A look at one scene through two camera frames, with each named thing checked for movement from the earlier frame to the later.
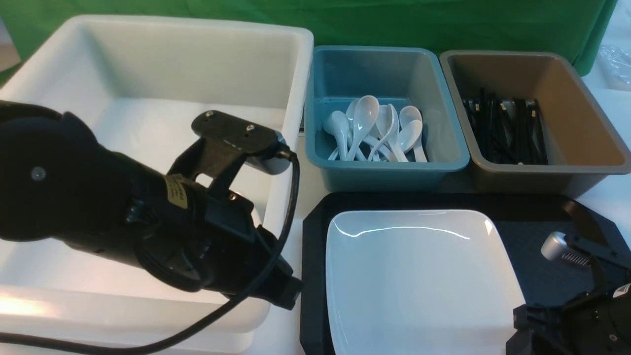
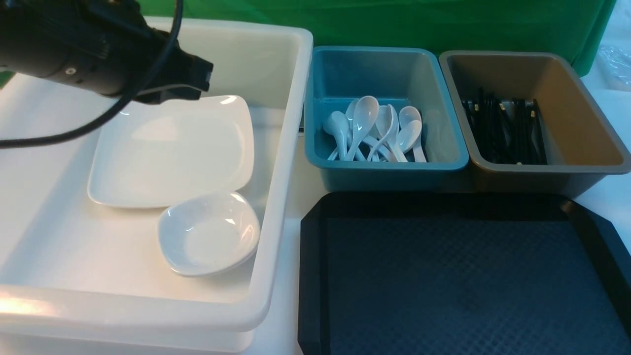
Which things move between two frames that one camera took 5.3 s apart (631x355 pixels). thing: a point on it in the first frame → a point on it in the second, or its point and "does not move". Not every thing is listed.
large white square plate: x=418 y=282 → x=148 y=155
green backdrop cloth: x=578 y=27 does not move
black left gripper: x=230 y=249 → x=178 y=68
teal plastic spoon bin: x=404 y=77 does not move
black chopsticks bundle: x=510 y=131 does not move
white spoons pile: x=366 y=131 does not move
